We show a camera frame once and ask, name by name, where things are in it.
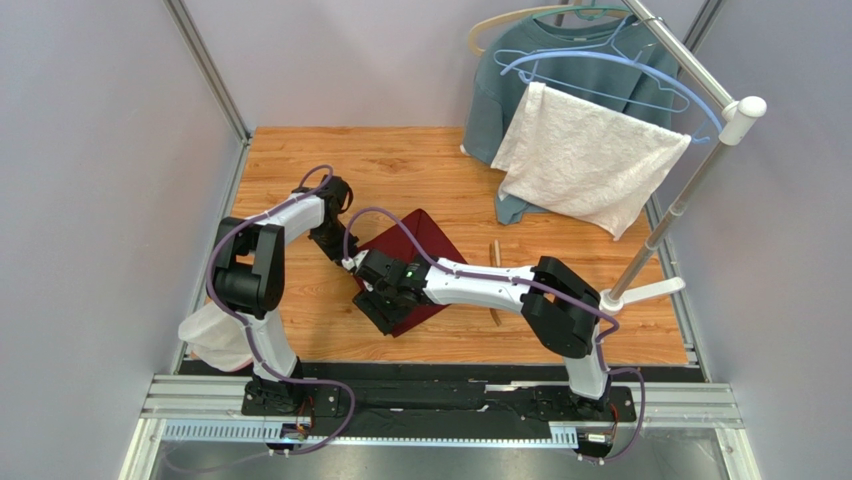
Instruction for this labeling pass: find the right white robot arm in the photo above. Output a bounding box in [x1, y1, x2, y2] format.
[342, 249, 611, 412]

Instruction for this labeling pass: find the light blue clothes hanger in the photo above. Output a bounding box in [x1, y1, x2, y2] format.
[493, 21, 723, 144]

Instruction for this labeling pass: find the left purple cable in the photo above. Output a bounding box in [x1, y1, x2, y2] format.
[204, 164, 357, 457]

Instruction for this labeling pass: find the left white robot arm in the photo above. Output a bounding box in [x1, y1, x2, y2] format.
[205, 173, 357, 415]

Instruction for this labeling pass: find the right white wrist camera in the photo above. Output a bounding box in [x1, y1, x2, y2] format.
[341, 250, 369, 274]

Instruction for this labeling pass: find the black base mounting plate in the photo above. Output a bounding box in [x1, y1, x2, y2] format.
[179, 361, 707, 441]

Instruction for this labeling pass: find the white mesh bag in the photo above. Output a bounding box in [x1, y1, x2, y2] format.
[178, 302, 253, 372]

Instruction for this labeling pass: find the teal sweatshirt on hanger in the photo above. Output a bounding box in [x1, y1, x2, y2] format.
[461, 17, 691, 238]

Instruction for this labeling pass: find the beige wooden hanger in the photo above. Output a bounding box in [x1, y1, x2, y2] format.
[467, 1, 591, 57]

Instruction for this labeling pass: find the aluminium frame rail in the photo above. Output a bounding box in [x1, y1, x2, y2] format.
[163, 0, 252, 146]

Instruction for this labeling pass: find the white towel on hanger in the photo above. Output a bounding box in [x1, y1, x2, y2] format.
[491, 82, 692, 240]

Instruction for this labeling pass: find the metal clothes rack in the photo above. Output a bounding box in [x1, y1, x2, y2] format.
[532, 0, 768, 314]

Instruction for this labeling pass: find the dark red cloth napkin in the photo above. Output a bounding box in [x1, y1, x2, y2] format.
[352, 209, 466, 317]

